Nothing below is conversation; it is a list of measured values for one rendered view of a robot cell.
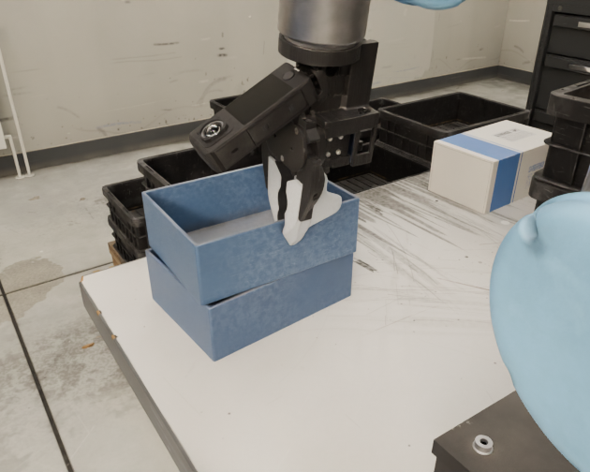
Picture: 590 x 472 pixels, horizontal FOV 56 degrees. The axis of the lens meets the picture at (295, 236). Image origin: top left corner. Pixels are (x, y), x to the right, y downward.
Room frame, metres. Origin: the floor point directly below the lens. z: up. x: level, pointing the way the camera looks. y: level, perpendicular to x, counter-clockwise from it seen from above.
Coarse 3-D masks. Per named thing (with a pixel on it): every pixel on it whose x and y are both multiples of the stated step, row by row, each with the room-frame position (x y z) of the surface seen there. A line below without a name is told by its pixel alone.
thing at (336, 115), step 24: (288, 48) 0.48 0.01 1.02; (360, 48) 0.49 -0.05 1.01; (312, 72) 0.48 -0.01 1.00; (336, 72) 0.50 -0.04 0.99; (360, 72) 0.51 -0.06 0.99; (336, 96) 0.50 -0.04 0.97; (360, 96) 0.51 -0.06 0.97; (312, 120) 0.47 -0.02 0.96; (336, 120) 0.48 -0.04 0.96; (360, 120) 0.49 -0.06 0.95; (288, 144) 0.49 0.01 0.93; (312, 144) 0.48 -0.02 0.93; (336, 144) 0.50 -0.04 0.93; (360, 144) 0.51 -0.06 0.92; (288, 168) 0.49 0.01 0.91
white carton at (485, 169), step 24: (456, 144) 0.88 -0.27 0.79; (480, 144) 0.88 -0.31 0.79; (504, 144) 0.88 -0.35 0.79; (528, 144) 0.88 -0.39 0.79; (432, 168) 0.90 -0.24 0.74; (456, 168) 0.86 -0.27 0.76; (480, 168) 0.82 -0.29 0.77; (504, 168) 0.82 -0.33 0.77; (528, 168) 0.86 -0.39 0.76; (456, 192) 0.85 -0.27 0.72; (480, 192) 0.81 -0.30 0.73; (504, 192) 0.83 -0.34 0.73
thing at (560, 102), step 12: (576, 84) 0.71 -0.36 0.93; (588, 84) 0.71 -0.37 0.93; (552, 96) 0.66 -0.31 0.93; (564, 96) 0.65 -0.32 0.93; (576, 96) 0.65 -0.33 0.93; (552, 108) 0.66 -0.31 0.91; (564, 108) 0.65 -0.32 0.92; (576, 108) 0.64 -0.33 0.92; (588, 108) 0.63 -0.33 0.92; (576, 120) 0.63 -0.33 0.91; (588, 120) 0.62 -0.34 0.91
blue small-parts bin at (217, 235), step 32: (160, 192) 0.59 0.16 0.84; (192, 192) 0.61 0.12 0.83; (224, 192) 0.63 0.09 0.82; (256, 192) 0.66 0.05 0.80; (160, 224) 0.54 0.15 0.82; (192, 224) 0.61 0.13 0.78; (224, 224) 0.63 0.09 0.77; (256, 224) 0.63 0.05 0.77; (320, 224) 0.54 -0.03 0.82; (352, 224) 0.56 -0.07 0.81; (160, 256) 0.55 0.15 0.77; (192, 256) 0.46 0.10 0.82; (224, 256) 0.47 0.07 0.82; (256, 256) 0.49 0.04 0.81; (288, 256) 0.51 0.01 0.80; (320, 256) 0.54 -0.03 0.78; (192, 288) 0.47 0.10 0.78; (224, 288) 0.47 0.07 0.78
